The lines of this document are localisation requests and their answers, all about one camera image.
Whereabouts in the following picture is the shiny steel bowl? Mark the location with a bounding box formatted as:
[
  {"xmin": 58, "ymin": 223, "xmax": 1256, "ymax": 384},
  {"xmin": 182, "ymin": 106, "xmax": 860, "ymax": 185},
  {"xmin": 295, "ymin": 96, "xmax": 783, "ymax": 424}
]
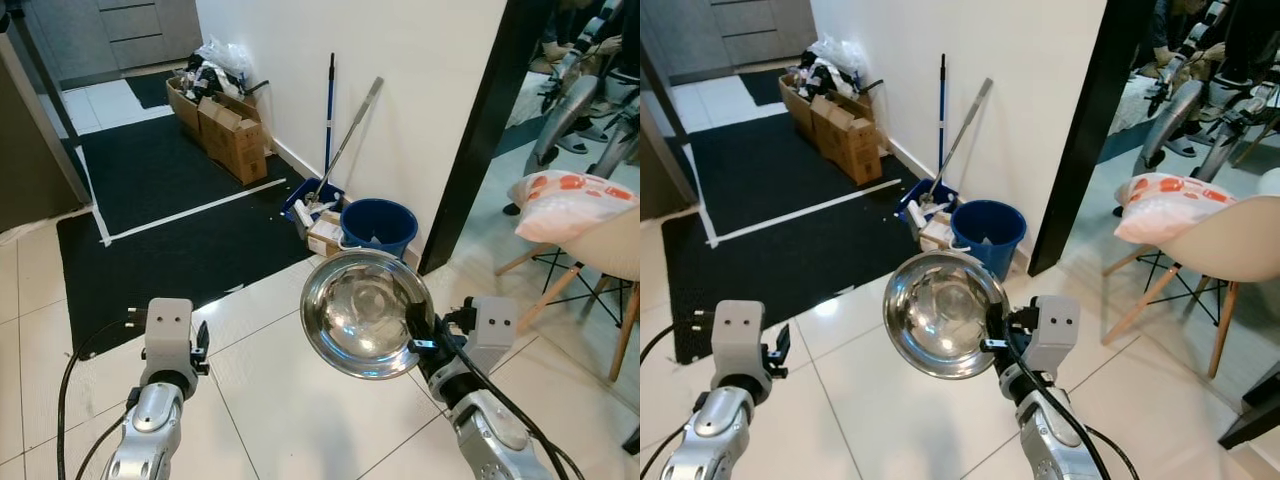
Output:
[
  {"xmin": 299, "ymin": 247, "xmax": 437, "ymax": 382},
  {"xmin": 881, "ymin": 249, "xmax": 1010, "ymax": 382}
]

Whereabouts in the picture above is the blue plastic bucket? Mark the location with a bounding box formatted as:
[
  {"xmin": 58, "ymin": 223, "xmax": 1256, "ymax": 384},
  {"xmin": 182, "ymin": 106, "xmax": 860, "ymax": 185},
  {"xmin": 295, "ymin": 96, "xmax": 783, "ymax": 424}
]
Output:
[
  {"xmin": 339, "ymin": 197, "xmax": 420, "ymax": 260},
  {"xmin": 949, "ymin": 199, "xmax": 1029, "ymax": 282}
]

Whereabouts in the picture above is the black floor mat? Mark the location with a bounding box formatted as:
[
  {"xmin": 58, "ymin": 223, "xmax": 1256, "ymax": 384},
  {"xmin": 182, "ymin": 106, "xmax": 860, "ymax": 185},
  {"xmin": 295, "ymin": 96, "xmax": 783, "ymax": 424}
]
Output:
[
  {"xmin": 56, "ymin": 113, "xmax": 323, "ymax": 358},
  {"xmin": 659, "ymin": 110, "xmax": 928, "ymax": 367}
]

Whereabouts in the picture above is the small white brown box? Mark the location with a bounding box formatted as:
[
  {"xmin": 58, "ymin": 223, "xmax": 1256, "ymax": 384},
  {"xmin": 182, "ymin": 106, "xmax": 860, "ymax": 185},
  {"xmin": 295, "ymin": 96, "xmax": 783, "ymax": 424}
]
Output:
[
  {"xmin": 917, "ymin": 211, "xmax": 956, "ymax": 253},
  {"xmin": 304, "ymin": 211, "xmax": 347, "ymax": 258}
]

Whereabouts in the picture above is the blue dustpan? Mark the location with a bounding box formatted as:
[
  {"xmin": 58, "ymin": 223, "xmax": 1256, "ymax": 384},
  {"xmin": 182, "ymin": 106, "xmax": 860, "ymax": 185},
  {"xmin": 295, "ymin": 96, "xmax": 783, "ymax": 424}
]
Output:
[
  {"xmin": 281, "ymin": 177, "xmax": 347, "ymax": 227},
  {"xmin": 896, "ymin": 177, "xmax": 958, "ymax": 227}
]

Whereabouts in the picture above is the orange white plastic bag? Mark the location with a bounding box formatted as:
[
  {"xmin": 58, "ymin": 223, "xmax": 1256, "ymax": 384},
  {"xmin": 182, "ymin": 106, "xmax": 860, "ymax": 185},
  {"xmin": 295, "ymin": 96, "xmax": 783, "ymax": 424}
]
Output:
[
  {"xmin": 1112, "ymin": 171, "xmax": 1242, "ymax": 247},
  {"xmin": 509, "ymin": 169, "xmax": 639, "ymax": 245}
]

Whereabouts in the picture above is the white shell chair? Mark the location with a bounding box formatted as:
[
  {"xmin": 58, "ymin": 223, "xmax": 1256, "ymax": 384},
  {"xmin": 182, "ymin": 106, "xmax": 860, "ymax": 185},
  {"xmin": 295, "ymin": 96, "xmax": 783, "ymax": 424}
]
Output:
[
  {"xmin": 494, "ymin": 200, "xmax": 641, "ymax": 383},
  {"xmin": 1099, "ymin": 193, "xmax": 1280, "ymax": 381}
]

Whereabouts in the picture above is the large brown cardboard box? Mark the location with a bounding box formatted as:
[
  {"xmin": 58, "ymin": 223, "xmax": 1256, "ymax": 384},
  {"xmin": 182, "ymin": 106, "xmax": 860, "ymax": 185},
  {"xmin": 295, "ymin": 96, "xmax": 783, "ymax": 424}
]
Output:
[
  {"xmin": 196, "ymin": 94, "xmax": 270, "ymax": 187},
  {"xmin": 810, "ymin": 94, "xmax": 884, "ymax": 187}
]

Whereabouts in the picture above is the open brown cardboard box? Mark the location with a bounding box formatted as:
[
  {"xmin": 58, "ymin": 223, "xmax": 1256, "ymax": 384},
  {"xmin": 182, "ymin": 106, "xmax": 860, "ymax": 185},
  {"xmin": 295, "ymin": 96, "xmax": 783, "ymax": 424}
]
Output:
[
  {"xmin": 777, "ymin": 70, "xmax": 816, "ymax": 138},
  {"xmin": 164, "ymin": 72, "xmax": 203, "ymax": 138}
]

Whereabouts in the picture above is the clear plastic bag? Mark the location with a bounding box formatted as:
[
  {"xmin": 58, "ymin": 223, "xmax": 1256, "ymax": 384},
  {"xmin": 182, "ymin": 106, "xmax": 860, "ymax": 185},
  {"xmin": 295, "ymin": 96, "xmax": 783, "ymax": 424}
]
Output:
[
  {"xmin": 808, "ymin": 34, "xmax": 867, "ymax": 83},
  {"xmin": 194, "ymin": 36, "xmax": 253, "ymax": 83}
]

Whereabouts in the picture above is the grey panel door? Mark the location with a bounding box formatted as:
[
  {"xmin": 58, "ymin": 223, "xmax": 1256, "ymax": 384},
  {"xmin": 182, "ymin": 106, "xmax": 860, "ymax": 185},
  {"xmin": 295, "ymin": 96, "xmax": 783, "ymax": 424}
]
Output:
[
  {"xmin": 20, "ymin": 0, "xmax": 204, "ymax": 83},
  {"xmin": 640, "ymin": 0, "xmax": 813, "ymax": 81}
]

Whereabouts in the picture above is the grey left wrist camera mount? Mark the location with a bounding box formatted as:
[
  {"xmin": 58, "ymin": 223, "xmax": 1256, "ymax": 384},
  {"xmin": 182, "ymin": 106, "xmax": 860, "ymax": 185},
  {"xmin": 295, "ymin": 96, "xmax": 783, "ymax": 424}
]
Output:
[
  {"xmin": 142, "ymin": 296, "xmax": 197, "ymax": 387},
  {"xmin": 711, "ymin": 299, "xmax": 770, "ymax": 388}
]

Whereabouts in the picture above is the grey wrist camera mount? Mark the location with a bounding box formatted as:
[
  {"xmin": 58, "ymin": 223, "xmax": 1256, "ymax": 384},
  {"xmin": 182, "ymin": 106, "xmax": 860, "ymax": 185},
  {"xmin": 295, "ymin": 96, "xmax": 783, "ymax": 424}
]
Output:
[
  {"xmin": 142, "ymin": 296, "xmax": 197, "ymax": 387},
  {"xmin": 711, "ymin": 299, "xmax": 770, "ymax": 388},
  {"xmin": 461, "ymin": 295, "xmax": 519, "ymax": 378},
  {"xmin": 1024, "ymin": 294, "xmax": 1082, "ymax": 378}
]

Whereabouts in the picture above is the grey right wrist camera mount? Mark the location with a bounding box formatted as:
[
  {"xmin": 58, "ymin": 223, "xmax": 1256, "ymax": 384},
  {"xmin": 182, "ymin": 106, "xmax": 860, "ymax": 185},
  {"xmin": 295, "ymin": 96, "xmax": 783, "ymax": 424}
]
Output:
[
  {"xmin": 461, "ymin": 295, "xmax": 519, "ymax": 378},
  {"xmin": 1024, "ymin": 294, "xmax": 1082, "ymax": 378}
]

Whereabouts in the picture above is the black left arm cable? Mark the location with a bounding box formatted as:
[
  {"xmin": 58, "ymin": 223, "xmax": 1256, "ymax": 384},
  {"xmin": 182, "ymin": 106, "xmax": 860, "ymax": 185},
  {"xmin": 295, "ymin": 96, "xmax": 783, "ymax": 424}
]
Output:
[
  {"xmin": 56, "ymin": 307, "xmax": 150, "ymax": 480},
  {"xmin": 640, "ymin": 308, "xmax": 717, "ymax": 480}
]

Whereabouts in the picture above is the silver broom handle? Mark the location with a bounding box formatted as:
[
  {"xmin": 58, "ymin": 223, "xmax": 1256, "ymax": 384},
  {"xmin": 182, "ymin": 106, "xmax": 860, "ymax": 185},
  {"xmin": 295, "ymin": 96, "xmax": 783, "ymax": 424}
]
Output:
[
  {"xmin": 308, "ymin": 76, "xmax": 385, "ymax": 207},
  {"xmin": 923, "ymin": 77, "xmax": 995, "ymax": 207}
]

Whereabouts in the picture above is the black door frame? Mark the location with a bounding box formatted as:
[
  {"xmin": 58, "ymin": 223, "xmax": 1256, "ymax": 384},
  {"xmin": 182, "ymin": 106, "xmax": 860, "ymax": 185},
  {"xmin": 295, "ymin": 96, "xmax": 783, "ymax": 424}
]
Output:
[
  {"xmin": 417, "ymin": 0, "xmax": 557, "ymax": 277},
  {"xmin": 1027, "ymin": 0, "xmax": 1162, "ymax": 277}
]

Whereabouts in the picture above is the blue mop handle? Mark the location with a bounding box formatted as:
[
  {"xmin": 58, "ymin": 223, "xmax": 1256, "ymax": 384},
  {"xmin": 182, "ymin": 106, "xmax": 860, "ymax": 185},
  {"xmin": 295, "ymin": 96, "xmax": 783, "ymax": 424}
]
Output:
[
  {"xmin": 934, "ymin": 52, "xmax": 949, "ymax": 193},
  {"xmin": 321, "ymin": 51, "xmax": 337, "ymax": 193}
]

